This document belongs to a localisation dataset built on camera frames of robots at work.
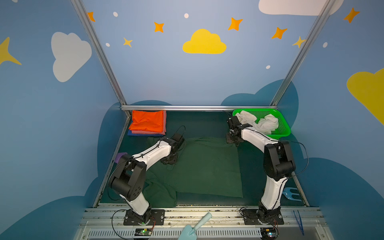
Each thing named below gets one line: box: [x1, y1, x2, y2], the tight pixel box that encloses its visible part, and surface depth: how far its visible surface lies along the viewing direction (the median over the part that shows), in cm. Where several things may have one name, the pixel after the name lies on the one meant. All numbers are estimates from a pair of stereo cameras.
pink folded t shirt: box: [131, 110, 167, 135], surface depth 106 cm
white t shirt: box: [235, 110, 279, 134], surface depth 113 cm
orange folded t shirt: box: [129, 110, 164, 133], surface depth 109 cm
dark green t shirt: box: [143, 137, 244, 207], surface depth 90 cm
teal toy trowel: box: [178, 212, 213, 240], surface depth 72 cm
